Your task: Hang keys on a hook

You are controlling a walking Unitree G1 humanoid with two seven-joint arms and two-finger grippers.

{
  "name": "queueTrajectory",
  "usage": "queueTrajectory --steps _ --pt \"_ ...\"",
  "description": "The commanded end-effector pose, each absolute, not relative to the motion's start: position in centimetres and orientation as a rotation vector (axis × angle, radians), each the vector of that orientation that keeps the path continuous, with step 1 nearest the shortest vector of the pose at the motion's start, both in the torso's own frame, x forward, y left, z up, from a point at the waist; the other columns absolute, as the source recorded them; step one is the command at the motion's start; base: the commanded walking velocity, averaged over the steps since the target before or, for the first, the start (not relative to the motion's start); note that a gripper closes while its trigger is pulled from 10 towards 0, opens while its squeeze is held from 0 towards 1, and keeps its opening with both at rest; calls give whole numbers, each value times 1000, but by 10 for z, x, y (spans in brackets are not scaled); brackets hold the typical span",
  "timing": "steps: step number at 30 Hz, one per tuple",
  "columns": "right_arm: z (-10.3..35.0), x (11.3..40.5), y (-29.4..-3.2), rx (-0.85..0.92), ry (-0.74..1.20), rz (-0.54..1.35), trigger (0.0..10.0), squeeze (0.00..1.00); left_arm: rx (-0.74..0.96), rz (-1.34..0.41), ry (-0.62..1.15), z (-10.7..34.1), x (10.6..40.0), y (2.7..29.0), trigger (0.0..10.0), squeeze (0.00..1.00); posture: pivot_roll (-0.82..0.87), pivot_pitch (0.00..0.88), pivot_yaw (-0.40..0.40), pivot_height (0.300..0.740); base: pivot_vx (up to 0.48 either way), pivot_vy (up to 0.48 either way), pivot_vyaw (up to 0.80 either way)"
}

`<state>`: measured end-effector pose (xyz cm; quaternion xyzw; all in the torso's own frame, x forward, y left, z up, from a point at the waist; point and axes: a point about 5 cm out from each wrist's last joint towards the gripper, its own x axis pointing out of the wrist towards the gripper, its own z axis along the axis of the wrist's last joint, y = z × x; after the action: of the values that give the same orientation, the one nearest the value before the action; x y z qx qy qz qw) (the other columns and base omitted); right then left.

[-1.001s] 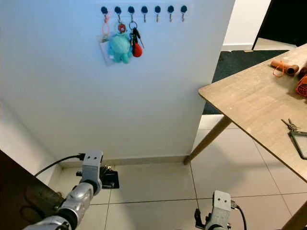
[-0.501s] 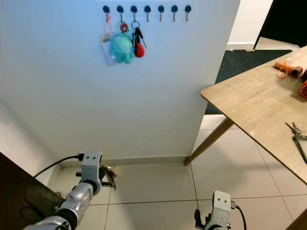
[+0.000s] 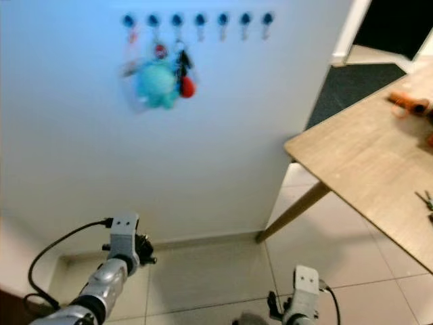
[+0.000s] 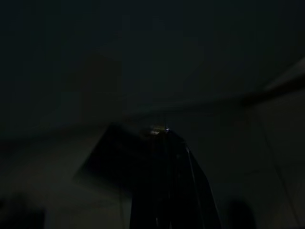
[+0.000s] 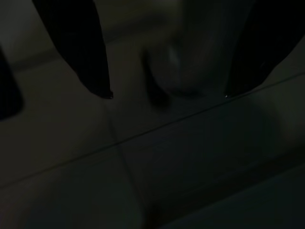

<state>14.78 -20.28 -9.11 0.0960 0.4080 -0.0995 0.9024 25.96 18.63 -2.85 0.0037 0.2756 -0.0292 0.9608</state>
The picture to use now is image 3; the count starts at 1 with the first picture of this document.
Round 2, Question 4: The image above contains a white hook board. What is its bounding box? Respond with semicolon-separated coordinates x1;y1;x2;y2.
0;0;357;293

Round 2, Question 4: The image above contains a blue knob metal hook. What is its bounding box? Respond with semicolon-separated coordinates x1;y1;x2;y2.
216;12;231;41
170;13;185;43
239;11;254;40
260;10;275;40
146;14;161;43
193;12;208;41
122;14;137;43

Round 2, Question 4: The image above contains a wooden table leg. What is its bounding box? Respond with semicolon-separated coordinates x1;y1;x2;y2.
256;181;333;244

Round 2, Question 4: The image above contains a dark blue carpet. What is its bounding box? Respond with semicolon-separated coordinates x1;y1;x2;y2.
304;63;407;129

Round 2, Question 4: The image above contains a brown tube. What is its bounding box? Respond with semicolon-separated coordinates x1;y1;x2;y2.
388;91;431;116

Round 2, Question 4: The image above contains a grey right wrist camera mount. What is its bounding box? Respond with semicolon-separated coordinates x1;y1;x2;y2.
294;265;321;319

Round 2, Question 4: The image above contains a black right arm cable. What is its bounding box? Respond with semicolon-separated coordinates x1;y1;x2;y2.
318;281;342;325

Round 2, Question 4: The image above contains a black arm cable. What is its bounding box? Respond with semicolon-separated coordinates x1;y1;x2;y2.
28;218;113;310
318;281;342;325

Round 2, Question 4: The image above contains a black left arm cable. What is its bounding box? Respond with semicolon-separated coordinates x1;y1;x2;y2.
28;218;113;310

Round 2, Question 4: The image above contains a teal plush keychain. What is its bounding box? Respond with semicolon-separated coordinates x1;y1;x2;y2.
134;60;181;111

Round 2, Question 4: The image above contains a black and red keychain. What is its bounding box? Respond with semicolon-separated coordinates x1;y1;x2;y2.
174;42;197;100

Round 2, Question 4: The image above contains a clear card holder keychain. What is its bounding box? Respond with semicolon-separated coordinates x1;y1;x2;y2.
120;30;143;113

